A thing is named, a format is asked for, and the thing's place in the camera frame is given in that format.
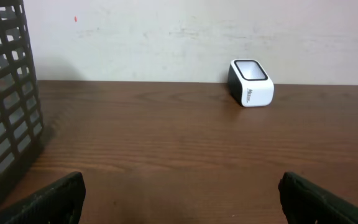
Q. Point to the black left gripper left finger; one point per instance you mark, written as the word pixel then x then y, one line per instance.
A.
pixel 60 202

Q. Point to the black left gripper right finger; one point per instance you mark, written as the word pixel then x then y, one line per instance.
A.
pixel 305 202

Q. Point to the dark grey plastic basket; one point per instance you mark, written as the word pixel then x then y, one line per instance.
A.
pixel 21 119

